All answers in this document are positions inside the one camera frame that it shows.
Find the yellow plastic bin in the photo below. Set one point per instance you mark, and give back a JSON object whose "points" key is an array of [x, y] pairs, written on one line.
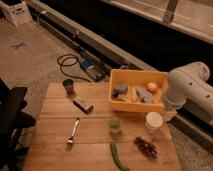
{"points": [[137, 78]]}

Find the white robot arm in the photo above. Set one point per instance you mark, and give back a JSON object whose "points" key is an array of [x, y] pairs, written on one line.
{"points": [[188, 82]]}

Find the blue sponge left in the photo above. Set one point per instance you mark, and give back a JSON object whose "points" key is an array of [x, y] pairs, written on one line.
{"points": [[119, 89]]}

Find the blue sponge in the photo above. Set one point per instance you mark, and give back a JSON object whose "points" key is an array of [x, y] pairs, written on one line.
{"points": [[119, 89], [144, 95]]}

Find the blue sponge right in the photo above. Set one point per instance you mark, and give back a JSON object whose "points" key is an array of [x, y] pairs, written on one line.
{"points": [[144, 95]]}

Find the white paper cup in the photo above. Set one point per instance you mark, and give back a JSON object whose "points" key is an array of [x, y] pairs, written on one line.
{"points": [[153, 121]]}

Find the bunch of dark grapes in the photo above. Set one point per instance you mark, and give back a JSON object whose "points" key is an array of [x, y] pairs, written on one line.
{"points": [[147, 148]]}

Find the green plastic cup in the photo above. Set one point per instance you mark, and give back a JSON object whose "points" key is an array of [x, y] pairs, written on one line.
{"points": [[114, 125]]}

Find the green cucumber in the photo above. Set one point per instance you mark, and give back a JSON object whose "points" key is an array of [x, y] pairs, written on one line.
{"points": [[116, 159]]}

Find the white cardboard box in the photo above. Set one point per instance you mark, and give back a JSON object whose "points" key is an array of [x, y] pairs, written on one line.
{"points": [[17, 14]]}

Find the yellow banana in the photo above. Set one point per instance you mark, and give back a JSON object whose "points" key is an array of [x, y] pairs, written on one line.
{"points": [[132, 94]]}

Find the silver fork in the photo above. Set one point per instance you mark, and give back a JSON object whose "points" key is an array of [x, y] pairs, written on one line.
{"points": [[71, 138]]}

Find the black chair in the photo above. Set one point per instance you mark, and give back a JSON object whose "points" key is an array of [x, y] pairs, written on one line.
{"points": [[12, 121]]}

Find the orange fruit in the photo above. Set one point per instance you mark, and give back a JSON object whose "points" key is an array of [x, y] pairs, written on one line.
{"points": [[151, 86]]}

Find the dark metal cup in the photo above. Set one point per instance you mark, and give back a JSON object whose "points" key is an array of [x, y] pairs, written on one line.
{"points": [[68, 85]]}

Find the blue power device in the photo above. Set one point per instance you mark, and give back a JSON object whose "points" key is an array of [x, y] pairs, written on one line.
{"points": [[91, 70]]}

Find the small brown rectangular box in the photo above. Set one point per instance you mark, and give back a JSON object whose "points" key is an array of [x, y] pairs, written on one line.
{"points": [[82, 105]]}

